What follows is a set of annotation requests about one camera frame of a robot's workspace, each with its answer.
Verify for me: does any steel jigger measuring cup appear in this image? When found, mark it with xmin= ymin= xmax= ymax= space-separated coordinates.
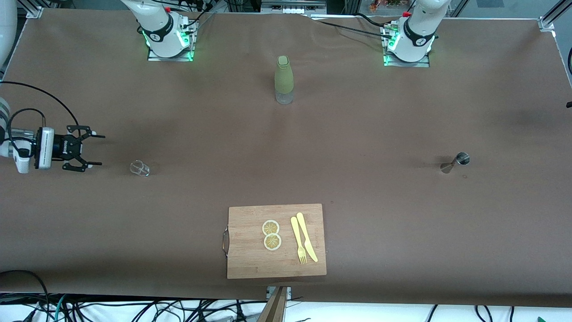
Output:
xmin=440 ymin=152 xmax=471 ymax=174

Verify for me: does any green sleeved glass bottle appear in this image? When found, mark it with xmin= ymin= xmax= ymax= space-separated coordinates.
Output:
xmin=274 ymin=55 xmax=294 ymax=105

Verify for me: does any wooden cutting board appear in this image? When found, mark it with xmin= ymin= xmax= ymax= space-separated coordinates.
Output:
xmin=222 ymin=203 xmax=327 ymax=280

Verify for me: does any yellow plastic fork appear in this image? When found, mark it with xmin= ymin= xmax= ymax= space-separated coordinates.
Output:
xmin=290 ymin=216 xmax=308 ymax=265

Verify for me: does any yellow plastic knife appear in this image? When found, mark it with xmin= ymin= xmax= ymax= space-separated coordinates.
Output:
xmin=296 ymin=212 xmax=319 ymax=263

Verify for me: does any white power strip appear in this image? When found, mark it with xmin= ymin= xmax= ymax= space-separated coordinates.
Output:
xmin=261 ymin=0 xmax=327 ymax=14

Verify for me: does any brown table cover sheet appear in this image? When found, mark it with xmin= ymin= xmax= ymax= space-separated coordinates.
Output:
xmin=0 ymin=8 xmax=572 ymax=308

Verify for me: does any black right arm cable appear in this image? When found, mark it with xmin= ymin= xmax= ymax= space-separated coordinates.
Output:
xmin=0 ymin=80 xmax=81 ymax=157

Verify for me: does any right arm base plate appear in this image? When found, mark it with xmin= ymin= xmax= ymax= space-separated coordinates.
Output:
xmin=147 ymin=18 xmax=196 ymax=62

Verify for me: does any black looped floor cable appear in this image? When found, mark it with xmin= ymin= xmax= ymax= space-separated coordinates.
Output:
xmin=0 ymin=270 xmax=50 ymax=322

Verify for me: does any teal cable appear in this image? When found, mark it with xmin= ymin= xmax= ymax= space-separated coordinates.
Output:
xmin=53 ymin=295 xmax=67 ymax=322

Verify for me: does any wooden post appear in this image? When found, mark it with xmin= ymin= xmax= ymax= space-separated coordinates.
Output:
xmin=257 ymin=286 xmax=288 ymax=322

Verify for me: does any black cable across table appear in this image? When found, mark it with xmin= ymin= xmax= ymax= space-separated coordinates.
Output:
xmin=308 ymin=13 xmax=394 ymax=39

